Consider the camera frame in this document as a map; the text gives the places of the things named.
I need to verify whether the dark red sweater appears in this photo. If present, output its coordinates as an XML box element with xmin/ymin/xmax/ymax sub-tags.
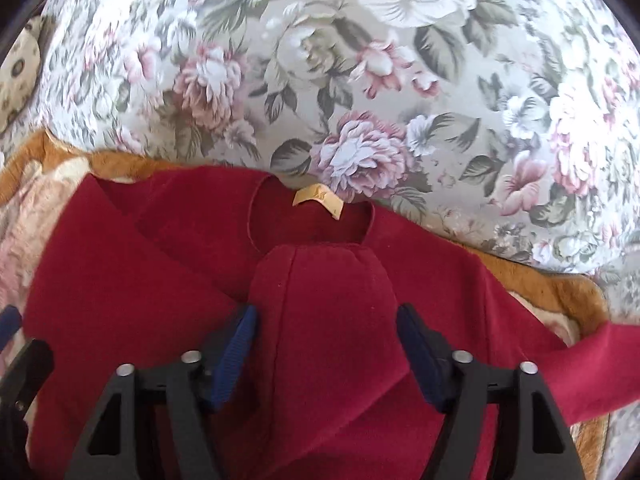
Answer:
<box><xmin>22</xmin><ymin>164</ymin><xmax>640</xmax><ymax>480</ymax></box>

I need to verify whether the fleece flower blanket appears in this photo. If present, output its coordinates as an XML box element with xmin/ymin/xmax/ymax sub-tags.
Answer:
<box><xmin>0</xmin><ymin>129</ymin><xmax>612</xmax><ymax>480</ymax></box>

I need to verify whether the cream medallion pillow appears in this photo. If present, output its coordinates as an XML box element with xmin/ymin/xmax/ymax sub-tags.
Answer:
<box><xmin>0</xmin><ymin>15</ymin><xmax>44</xmax><ymax>133</ymax></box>

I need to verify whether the floral bed quilt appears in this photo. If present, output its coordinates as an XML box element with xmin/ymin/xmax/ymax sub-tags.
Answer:
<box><xmin>1</xmin><ymin>0</ymin><xmax>639</xmax><ymax>479</ymax></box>

